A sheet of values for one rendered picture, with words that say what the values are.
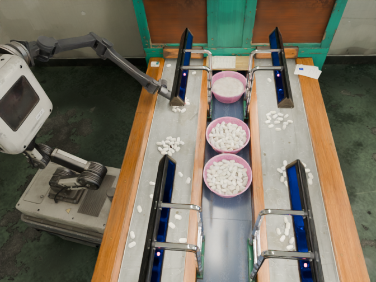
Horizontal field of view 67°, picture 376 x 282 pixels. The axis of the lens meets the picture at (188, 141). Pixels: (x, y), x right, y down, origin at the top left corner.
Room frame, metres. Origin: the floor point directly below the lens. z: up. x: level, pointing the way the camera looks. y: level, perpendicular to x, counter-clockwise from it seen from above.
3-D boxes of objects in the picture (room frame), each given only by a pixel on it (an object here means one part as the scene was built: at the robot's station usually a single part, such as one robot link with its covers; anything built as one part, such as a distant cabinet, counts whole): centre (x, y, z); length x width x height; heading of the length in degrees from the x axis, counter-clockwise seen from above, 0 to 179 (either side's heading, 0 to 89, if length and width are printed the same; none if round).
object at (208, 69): (1.34, -0.10, 0.90); 0.20 x 0.19 x 0.45; 170
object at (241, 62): (1.69, -0.36, 0.77); 0.33 x 0.15 x 0.01; 80
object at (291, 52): (1.68, -0.71, 0.83); 0.30 x 0.06 x 0.07; 80
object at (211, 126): (1.04, -0.25, 0.72); 0.27 x 0.27 x 0.10
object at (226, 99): (1.48, -0.32, 0.72); 0.27 x 0.27 x 0.10
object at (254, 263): (0.31, -0.31, 0.90); 0.20 x 0.19 x 0.45; 170
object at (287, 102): (1.26, -0.57, 1.08); 0.62 x 0.08 x 0.07; 170
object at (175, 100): (1.36, -0.02, 1.08); 0.62 x 0.08 x 0.07; 170
